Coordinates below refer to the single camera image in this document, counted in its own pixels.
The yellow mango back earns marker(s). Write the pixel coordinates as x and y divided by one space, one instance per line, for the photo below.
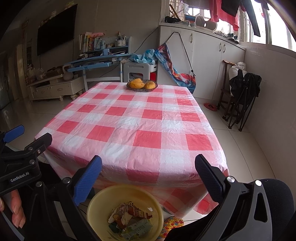
137 80

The person left hand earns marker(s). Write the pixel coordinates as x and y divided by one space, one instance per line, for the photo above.
18 216

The row of books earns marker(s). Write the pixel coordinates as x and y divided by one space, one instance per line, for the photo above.
89 41

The blue kids study desk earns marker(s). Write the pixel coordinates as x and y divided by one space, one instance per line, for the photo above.
102 58

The white stuffed bag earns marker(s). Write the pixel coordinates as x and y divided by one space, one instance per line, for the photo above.
236 75

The yellow trash basin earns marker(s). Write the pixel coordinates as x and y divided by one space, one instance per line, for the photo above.
101 205

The white tall cabinet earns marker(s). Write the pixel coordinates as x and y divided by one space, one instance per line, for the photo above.
203 52

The white plastic stool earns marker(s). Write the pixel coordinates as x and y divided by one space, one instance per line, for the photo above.
133 70

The colourful hanging bag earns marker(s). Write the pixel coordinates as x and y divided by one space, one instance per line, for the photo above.
181 79

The cream kettlebell vase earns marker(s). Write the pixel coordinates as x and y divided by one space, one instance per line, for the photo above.
67 76

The colourful crochet cushion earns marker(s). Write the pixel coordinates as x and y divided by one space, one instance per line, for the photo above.
169 224

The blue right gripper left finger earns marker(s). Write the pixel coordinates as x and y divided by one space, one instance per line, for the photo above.
86 180

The cream tv stand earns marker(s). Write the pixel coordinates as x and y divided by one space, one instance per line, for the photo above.
56 88

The red slipper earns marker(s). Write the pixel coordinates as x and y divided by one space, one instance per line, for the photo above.
210 106

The wicker fruit basket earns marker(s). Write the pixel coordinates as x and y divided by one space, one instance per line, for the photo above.
143 89

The red hanging garment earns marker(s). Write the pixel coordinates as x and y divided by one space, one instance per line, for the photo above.
225 23

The white pen holder cup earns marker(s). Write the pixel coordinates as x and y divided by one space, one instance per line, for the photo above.
120 43

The yellow mango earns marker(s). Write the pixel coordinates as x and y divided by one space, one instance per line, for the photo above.
150 85
136 86
137 80

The light blue crumpled cloth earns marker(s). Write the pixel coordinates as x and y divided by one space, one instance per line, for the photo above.
147 57

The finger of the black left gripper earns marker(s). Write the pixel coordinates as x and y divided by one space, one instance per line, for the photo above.
13 133

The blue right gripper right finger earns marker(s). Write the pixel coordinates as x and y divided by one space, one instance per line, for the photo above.
212 177

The red white checkered tablecloth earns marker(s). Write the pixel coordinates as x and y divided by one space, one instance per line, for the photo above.
146 139

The wooden chair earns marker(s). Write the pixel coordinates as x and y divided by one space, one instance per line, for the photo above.
226 100

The red snack wrapper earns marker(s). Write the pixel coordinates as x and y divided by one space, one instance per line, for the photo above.
126 213

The black wall television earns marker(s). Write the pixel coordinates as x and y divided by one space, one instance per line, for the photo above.
57 31

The yellow mango right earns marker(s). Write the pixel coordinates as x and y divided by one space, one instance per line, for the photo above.
150 85

